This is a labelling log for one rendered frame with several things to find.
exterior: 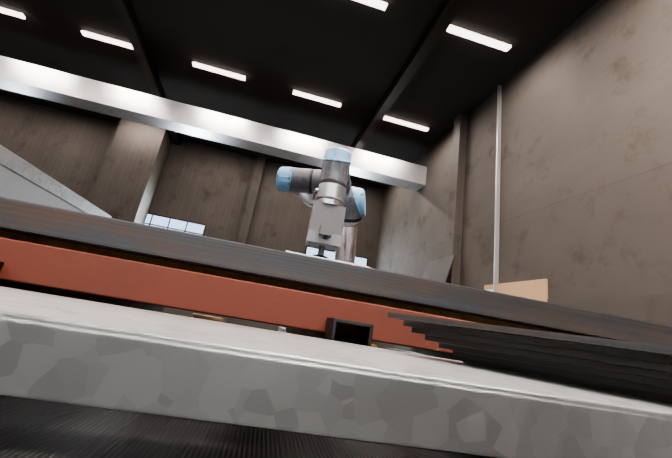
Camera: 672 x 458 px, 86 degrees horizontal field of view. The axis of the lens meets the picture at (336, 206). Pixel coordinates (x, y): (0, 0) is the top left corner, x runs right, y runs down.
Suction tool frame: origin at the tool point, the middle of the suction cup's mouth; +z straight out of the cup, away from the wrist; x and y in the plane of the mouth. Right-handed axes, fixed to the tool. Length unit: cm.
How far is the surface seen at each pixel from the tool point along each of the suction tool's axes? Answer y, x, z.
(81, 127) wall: -767, 1073, -462
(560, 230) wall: 359, 363, -164
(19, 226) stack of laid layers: -40, -42, 8
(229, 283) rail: -14.0, -40.3, 10.5
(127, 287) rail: -26, -41, 13
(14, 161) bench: -81, 7, -13
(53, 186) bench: -82, 25, -13
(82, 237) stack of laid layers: -33, -41, 8
